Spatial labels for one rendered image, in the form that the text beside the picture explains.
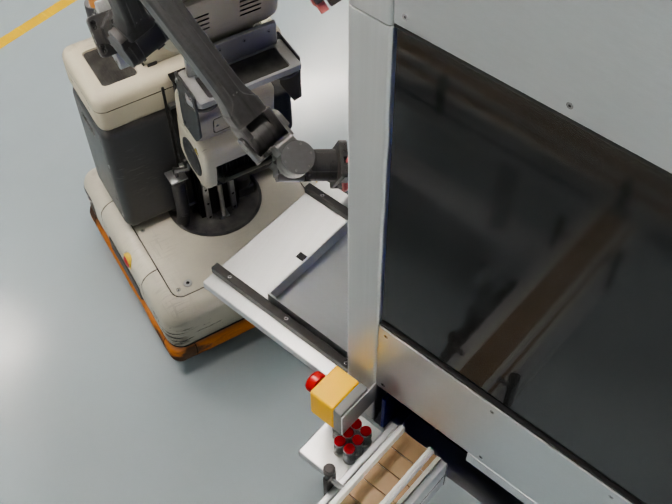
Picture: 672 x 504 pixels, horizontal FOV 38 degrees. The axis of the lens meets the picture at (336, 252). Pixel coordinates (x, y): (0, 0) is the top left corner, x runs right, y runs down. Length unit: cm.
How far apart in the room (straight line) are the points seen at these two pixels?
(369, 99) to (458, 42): 19
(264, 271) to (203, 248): 83
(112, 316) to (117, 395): 28
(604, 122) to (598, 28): 10
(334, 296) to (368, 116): 81
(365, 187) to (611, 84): 46
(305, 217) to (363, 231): 72
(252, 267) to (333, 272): 17
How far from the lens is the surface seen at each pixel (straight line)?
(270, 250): 204
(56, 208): 339
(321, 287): 197
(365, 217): 135
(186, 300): 272
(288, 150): 161
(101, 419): 290
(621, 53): 92
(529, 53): 98
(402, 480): 167
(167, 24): 162
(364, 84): 118
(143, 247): 285
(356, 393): 168
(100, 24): 209
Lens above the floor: 250
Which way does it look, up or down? 53 degrees down
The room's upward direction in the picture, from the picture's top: 1 degrees counter-clockwise
